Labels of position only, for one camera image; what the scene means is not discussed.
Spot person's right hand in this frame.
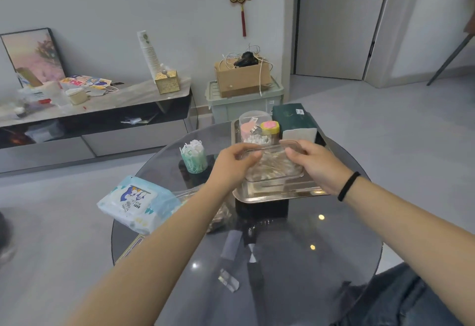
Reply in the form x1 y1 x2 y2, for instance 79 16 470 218
279 139 352 197

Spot person's left hand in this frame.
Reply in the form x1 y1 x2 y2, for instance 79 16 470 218
206 143 264 194

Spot clear plastic box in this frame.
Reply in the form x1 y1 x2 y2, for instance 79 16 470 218
239 142 307 183

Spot person's right forearm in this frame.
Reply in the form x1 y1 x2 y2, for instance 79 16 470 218
338 174 475 326

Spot person's left forearm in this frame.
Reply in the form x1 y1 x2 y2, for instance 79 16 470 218
64 185 238 326

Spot yellow and pink round jar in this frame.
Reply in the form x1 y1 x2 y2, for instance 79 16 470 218
260 120 281 138

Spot clear round lidded container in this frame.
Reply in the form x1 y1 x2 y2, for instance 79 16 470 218
239 110 274 145

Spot silver metal tray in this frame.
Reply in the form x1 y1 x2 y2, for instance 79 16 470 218
230 117 332 204

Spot dark green tissue pack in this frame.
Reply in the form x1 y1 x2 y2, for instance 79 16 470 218
272 103 320 143

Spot pale green storage bin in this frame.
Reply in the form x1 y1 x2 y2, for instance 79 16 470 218
205 76 285 125

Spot green cup of cotton swabs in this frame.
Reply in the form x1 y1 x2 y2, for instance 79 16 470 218
180 139 209 175

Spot clear plastic bag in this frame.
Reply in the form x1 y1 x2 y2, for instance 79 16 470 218
174 184 239 234

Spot brown cardboard box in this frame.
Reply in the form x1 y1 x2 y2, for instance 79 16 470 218
214 56 274 99

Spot black device in box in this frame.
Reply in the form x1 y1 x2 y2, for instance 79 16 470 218
233 51 260 69

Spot gold tissue box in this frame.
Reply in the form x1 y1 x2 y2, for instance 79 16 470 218
154 69 181 95

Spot white blue wet wipes pack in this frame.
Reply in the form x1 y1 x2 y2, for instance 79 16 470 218
97 175 183 236

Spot white door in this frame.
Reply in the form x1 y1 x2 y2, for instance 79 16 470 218
294 0 393 81

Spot grey low media cabinet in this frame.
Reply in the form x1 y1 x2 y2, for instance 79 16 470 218
0 76 199 178

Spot patterned card under wipes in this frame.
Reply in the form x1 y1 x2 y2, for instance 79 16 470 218
114 234 146 265

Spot white face mask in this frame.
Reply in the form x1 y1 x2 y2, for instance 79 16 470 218
87 84 120 97

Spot person's blue jeans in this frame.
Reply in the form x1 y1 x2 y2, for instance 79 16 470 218
333 262 465 326

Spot colourful flat packets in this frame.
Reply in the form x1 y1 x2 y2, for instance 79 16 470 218
59 74 113 91

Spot dark chair leg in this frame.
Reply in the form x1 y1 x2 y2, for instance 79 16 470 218
426 13 475 87

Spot white round tub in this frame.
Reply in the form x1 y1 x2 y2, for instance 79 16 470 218
65 87 90 106

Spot crumpled clear plastic wrapping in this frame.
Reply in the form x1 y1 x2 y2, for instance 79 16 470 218
18 80 72 108

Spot yellow box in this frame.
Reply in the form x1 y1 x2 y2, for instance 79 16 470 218
15 67 44 89

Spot framed pink landscape picture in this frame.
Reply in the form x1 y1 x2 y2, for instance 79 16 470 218
0 27 67 86

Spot black table pedestal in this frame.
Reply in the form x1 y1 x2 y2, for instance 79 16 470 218
235 197 290 227

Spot black hair tie wristband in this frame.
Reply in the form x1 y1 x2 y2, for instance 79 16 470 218
337 171 361 202

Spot white cables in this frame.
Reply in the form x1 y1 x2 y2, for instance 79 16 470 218
218 43 274 97

